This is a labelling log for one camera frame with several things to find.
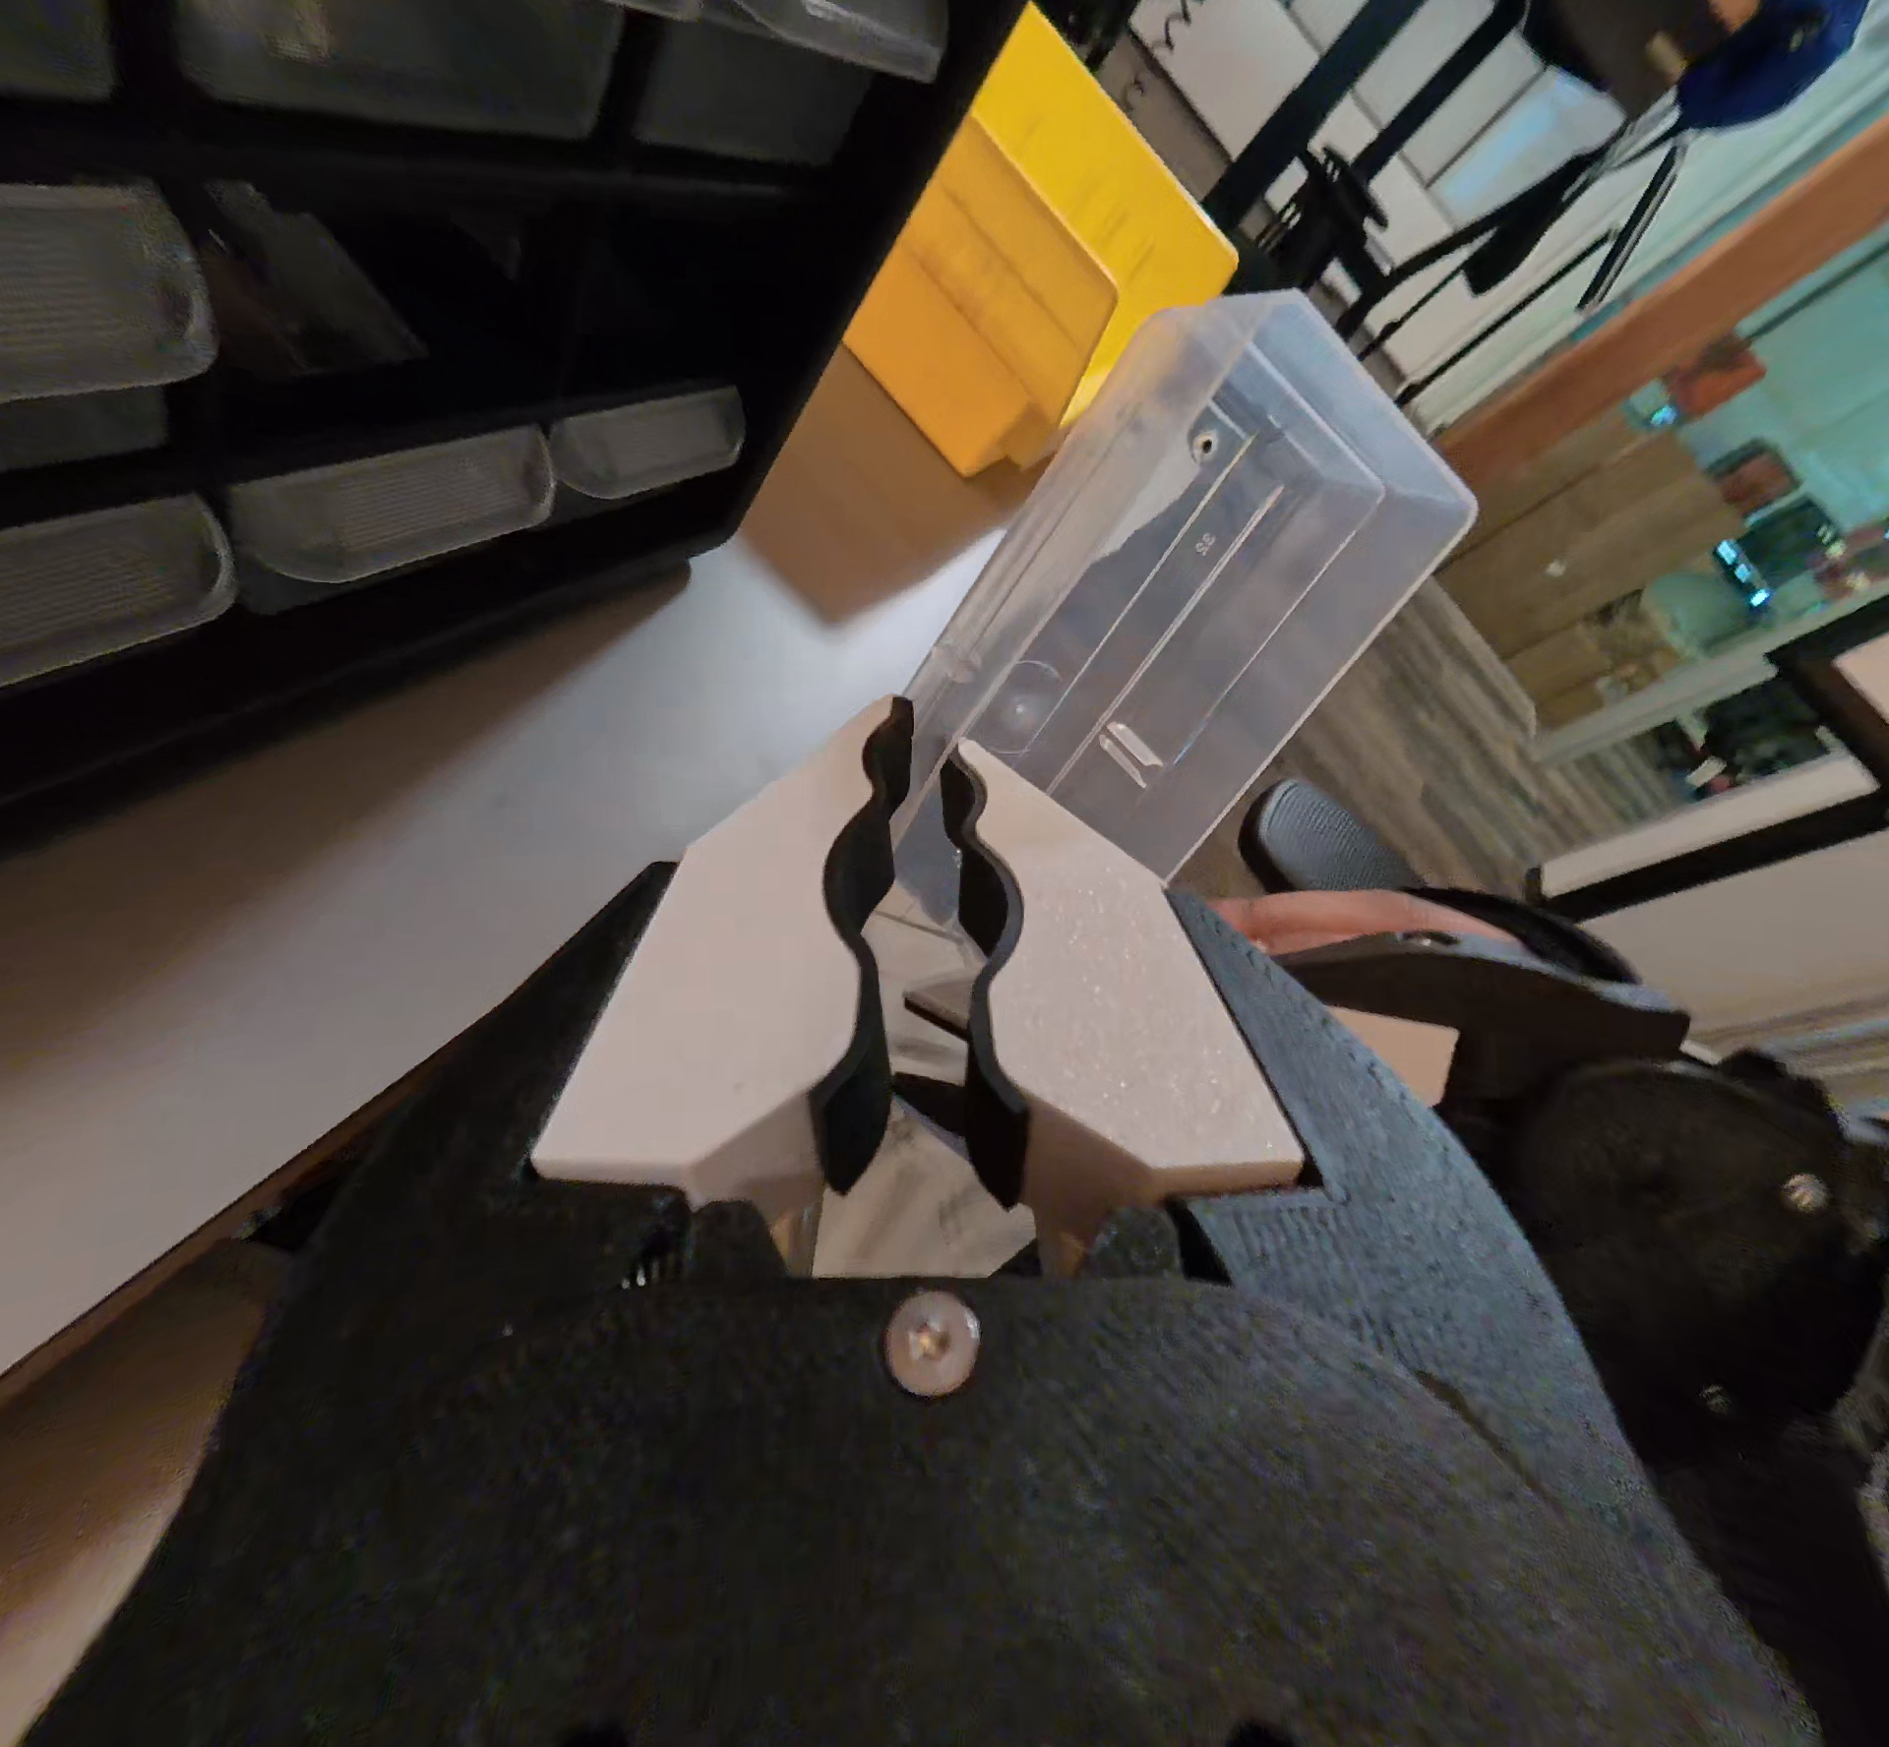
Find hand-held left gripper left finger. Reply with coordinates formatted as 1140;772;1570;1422
529;696;916;1261

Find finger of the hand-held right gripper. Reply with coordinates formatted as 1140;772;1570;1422
1350;1008;1465;1115

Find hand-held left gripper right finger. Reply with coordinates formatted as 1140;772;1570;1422
937;739;1309;1275

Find clear plastic drawer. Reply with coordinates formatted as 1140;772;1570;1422
870;288;1480;953

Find black drawer cabinet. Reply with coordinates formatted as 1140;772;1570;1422
0;0;1102;820

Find yellow plastic bin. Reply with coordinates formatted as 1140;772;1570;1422
846;2;1242;479

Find rows of clear cabinet drawers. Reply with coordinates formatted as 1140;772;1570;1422
0;0;951;687

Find grey desk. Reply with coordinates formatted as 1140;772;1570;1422
0;346;1286;1396

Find person's right hand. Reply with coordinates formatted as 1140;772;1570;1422
1218;889;1523;955

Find black mesh office chair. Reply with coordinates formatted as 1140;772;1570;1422
1241;779;1431;895

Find black frame table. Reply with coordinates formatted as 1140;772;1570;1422
1204;0;1700;363

